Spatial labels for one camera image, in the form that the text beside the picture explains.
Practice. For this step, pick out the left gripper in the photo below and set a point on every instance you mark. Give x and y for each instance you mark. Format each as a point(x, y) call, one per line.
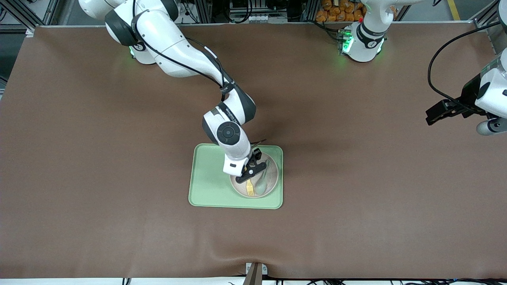
point(468, 97)

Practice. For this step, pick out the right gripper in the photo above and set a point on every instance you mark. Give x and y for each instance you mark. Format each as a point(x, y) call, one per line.
point(255, 153)

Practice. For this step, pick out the round beige plate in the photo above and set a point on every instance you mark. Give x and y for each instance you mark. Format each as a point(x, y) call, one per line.
point(273, 178)

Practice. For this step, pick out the yellow plastic fork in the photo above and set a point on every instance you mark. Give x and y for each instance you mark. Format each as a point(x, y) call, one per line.
point(250, 189)

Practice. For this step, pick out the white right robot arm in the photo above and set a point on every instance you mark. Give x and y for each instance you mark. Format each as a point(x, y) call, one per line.
point(174, 47)

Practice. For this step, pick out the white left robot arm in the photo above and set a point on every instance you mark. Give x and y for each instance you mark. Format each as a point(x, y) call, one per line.
point(368, 39)

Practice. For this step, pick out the pale green spoon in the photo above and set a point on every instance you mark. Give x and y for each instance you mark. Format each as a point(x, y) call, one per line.
point(262, 187)

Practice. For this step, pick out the light green rectangular tray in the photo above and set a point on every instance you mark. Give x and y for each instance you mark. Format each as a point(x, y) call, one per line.
point(210, 178)

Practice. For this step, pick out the white connector strip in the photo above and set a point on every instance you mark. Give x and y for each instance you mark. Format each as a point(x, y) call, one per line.
point(265, 18)

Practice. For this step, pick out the pile of orange packets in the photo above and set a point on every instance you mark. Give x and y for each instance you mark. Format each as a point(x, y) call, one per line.
point(336, 10)

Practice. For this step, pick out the aluminium frame post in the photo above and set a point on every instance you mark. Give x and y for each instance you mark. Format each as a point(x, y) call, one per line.
point(485, 19)
point(35, 18)

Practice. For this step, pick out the metal table clamp bracket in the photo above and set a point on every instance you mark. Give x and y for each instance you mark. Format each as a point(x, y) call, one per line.
point(256, 273)

